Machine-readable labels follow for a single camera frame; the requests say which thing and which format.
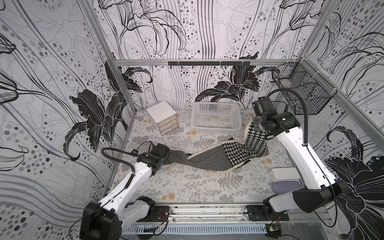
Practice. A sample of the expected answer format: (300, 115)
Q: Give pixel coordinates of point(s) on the black wire wall basket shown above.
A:
(306, 83)

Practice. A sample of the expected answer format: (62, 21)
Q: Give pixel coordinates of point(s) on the black white knitted scarf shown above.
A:
(225, 156)

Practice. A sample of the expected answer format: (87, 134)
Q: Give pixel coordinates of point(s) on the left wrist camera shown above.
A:
(135, 152)

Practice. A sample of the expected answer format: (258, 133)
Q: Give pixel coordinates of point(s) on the white slotted cable duct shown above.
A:
(196, 229)

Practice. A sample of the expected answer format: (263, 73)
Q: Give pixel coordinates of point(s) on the white and grey box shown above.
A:
(285, 180)

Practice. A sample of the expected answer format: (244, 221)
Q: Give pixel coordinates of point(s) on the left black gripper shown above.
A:
(153, 172)

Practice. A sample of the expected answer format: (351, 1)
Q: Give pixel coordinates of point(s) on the black bar on rail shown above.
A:
(208, 63)

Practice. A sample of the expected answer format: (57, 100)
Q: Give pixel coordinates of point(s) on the small white drawer cabinet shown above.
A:
(164, 117)

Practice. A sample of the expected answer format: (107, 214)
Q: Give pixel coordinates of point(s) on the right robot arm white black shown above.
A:
(320, 185)

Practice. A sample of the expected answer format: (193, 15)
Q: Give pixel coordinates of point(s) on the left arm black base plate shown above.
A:
(161, 214)

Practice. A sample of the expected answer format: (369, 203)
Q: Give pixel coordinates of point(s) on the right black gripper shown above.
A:
(259, 123)

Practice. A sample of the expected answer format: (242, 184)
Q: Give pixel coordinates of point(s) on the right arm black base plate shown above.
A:
(257, 213)

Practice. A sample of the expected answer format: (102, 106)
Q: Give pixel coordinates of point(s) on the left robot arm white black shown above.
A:
(106, 219)

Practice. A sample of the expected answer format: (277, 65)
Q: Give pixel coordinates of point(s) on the white plastic perforated basket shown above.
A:
(213, 117)

